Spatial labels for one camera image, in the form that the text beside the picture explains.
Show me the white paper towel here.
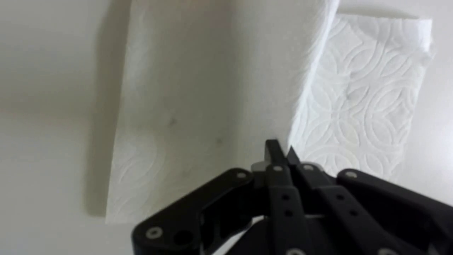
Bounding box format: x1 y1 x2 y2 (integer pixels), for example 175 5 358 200
103 0 434 224

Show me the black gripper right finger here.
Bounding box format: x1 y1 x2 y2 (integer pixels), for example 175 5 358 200
284 145 453 255

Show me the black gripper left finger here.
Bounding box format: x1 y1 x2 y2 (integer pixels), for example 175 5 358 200
130 138 308 255

